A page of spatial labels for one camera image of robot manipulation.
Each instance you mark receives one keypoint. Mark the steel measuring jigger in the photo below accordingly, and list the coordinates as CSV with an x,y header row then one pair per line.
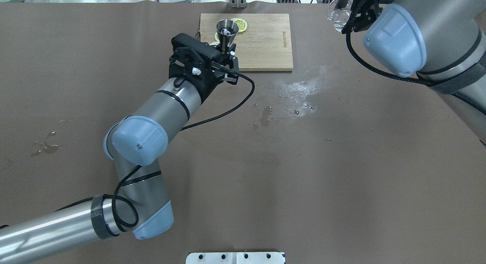
x,y
227,30

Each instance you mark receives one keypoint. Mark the clear glass cup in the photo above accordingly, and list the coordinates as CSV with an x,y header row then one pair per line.
x,y
339,12

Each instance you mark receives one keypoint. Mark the wooden cutting board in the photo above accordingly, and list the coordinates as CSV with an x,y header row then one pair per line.
x,y
265,46

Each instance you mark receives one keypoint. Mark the far lemon slice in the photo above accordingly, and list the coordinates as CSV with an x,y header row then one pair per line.
x,y
241,23

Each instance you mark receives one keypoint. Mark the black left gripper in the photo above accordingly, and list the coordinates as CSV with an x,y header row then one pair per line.
x,y
208,87

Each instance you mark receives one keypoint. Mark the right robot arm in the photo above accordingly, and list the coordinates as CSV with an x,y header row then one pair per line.
x,y
435,43

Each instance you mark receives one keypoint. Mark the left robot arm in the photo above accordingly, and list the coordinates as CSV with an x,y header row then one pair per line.
x,y
139,203

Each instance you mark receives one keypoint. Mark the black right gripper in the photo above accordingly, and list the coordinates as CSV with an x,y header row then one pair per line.
x,y
365,6

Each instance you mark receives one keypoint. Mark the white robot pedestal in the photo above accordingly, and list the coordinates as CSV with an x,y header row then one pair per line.
x,y
236,258

